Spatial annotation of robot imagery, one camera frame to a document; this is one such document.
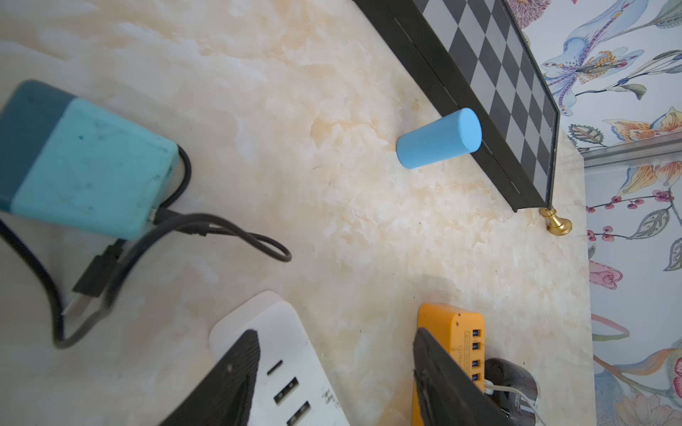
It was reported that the teal usb charger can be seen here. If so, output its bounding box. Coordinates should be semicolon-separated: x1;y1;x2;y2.
1;80;179;241

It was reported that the black silver chessboard box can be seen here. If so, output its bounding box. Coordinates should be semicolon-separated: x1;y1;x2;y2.
357;0;559;211

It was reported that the gold chess pawn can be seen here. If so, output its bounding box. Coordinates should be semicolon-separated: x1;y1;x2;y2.
539;207;573;236

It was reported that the light blue cylinder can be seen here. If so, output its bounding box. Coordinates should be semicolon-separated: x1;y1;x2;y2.
396;108;482;170

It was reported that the white power strip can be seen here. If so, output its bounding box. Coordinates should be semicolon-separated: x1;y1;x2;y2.
209;290;348;426

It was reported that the black shaver cable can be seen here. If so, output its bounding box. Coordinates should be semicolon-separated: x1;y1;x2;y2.
0;144;293;351

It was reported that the orange power strip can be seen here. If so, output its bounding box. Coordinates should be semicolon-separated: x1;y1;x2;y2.
417;303;496;425

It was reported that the aluminium frame post right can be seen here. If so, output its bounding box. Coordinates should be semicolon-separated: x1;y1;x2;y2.
583;133;681;169

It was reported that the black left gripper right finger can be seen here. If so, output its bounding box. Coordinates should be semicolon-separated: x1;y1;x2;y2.
413;328;511;426

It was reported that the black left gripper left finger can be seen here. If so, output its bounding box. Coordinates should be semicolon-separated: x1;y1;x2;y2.
162;329;260;426

